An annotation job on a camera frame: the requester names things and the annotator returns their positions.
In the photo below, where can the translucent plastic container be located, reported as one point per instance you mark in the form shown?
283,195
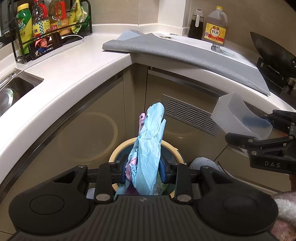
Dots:
229,115

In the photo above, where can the black smartphone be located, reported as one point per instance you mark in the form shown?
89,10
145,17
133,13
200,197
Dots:
44,45

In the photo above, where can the grey felt mat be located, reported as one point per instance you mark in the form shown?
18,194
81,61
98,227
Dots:
185,53

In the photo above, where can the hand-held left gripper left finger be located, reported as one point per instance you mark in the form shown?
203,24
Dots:
123,171

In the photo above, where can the clear bottle red cap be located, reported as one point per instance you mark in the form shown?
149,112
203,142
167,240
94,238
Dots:
40,25

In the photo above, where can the beige kitchen cabinet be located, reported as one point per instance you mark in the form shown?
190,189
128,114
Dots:
92,104

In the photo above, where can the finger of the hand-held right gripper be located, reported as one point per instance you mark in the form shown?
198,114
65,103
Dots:
284,118
240,139

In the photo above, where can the black wok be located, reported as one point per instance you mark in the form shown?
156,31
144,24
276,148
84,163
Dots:
270,51

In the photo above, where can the fuzzy grey cloth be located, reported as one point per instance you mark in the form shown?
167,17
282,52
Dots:
203,163

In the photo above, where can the fuzzy pink clothing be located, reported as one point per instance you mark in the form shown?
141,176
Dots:
286,215

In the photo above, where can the green yellow squeeze bottle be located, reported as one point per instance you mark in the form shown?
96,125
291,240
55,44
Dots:
23,20

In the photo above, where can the round metal bowl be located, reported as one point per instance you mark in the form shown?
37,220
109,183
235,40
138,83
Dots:
7,99

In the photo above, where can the stainless steel sink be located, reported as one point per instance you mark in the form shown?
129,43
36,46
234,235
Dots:
23,84

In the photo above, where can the black gas stove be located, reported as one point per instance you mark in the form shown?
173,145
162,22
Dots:
272,76

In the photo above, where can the yellow green snack packet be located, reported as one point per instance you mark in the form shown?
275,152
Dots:
79,16

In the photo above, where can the cooking wine jug yellow label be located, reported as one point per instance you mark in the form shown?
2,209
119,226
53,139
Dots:
215,32

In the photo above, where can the round beige rim trash bin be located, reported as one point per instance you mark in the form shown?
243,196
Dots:
173,150

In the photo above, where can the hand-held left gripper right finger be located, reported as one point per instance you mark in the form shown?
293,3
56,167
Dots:
162,170

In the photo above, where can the dark sauce dispenser bottle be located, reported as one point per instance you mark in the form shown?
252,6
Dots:
195,30

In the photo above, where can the pale blue sheet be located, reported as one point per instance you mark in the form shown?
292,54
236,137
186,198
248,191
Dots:
129,34

